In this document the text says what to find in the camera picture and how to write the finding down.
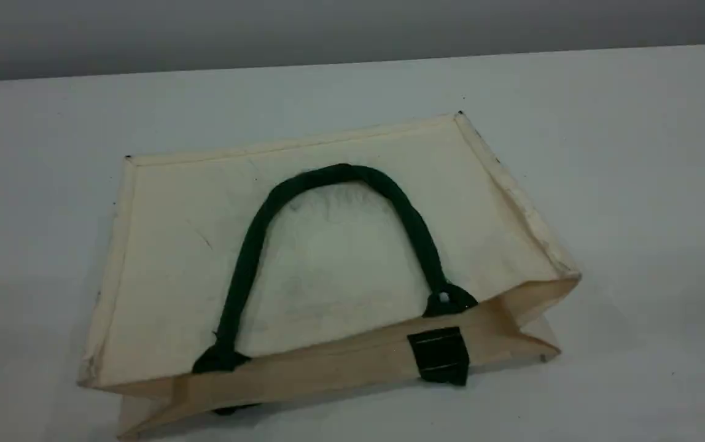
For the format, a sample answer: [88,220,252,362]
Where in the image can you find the cream canvas handbag green handles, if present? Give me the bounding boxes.
[77,110,582,440]

